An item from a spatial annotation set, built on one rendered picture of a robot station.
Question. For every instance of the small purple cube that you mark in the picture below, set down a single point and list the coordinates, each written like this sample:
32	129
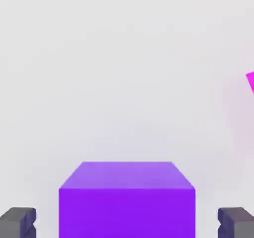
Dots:
127	206

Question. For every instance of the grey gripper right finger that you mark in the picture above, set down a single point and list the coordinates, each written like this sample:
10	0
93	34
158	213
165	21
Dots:
240	224

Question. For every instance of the small magenta cube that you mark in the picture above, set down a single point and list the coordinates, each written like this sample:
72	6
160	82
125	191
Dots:
251	81

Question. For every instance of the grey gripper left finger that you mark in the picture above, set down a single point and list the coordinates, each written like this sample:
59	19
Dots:
13	223

